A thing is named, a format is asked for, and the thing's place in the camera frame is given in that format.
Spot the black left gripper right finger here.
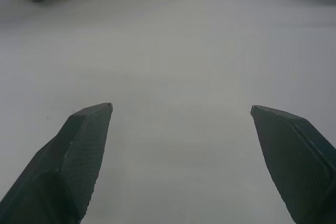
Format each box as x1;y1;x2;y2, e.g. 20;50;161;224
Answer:
250;104;336;224

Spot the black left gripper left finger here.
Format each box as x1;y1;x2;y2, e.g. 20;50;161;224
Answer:
0;102;114;224

